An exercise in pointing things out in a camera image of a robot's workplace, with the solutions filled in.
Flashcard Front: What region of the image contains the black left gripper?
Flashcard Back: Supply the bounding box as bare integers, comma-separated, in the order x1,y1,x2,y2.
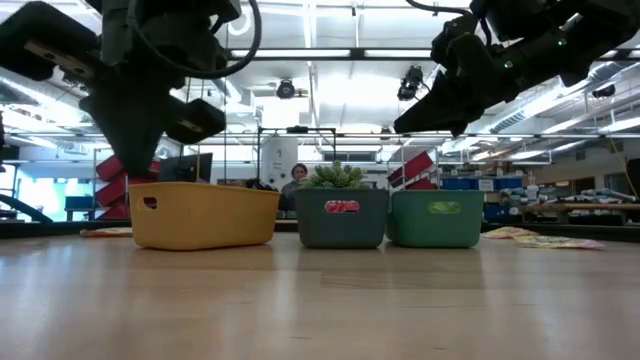
0,2,226,179

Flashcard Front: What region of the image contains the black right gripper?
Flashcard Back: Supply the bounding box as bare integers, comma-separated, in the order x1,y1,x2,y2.
393,14,524,137

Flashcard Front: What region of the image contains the clear green candy bag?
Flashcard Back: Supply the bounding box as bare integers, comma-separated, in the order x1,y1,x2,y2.
427,200,463,216

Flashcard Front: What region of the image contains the yellow Sour Patch candy bag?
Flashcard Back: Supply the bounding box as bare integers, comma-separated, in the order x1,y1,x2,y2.
512,234,607,251
78,226,134,239
481,225,541,241

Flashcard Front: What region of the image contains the yellow plastic bin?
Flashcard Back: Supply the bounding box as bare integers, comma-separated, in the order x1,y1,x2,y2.
128,180,282,252

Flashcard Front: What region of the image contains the green plastic bin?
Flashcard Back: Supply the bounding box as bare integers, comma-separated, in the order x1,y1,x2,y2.
386,189,486,249

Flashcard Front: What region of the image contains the red Skittles candy bag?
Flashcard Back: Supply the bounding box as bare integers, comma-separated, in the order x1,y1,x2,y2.
324,199,361,215

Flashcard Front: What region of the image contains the tilted red bin rack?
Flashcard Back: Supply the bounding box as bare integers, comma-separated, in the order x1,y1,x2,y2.
387,149,437,192

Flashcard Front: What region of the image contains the black background monitor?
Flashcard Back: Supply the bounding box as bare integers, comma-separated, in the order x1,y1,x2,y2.
158,152,214,184

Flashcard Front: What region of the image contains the upright red bin rack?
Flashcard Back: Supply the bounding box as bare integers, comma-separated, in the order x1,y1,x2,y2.
95,154,161,221

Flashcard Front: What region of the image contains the blue storage bins shelf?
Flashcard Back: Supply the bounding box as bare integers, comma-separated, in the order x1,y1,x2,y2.
439,175,524,222

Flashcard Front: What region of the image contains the black overhead crossbar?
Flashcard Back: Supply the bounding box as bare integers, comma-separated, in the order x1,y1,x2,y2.
224,47,640,63

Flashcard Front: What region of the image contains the white bottle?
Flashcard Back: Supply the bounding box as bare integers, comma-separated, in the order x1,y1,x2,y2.
525,174,540,206

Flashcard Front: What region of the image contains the artificial succulent plant in pot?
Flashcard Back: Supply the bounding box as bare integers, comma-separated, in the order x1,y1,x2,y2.
299,159,369,190

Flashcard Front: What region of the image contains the person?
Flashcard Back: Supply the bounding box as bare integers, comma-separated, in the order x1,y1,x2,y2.
278,162,310,211

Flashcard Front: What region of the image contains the blue-grey plastic bin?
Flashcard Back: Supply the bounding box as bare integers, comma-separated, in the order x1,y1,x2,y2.
294,187,391,250

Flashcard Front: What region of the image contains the wooden workbench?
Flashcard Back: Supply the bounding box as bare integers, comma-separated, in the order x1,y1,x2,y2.
519,201,640,226

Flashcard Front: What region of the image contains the black camera on overhead mount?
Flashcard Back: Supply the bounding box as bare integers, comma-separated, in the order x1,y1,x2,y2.
397,64,432,103

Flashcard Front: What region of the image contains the black right gripper cable loop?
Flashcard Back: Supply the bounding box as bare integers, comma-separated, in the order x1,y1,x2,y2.
403,0,494,49

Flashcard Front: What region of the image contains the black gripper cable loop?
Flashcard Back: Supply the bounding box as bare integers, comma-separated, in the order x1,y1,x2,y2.
403,0,494,49
127,0,264,80

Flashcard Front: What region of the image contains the black curved hose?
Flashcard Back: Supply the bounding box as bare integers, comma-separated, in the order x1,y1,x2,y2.
0,193,54,225

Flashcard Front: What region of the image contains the round black ceiling camera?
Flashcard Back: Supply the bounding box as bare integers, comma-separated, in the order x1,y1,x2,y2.
275,78,297,100

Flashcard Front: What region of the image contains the black left gripper cable loop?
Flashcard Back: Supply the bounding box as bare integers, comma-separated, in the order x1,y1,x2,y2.
127,0,264,80

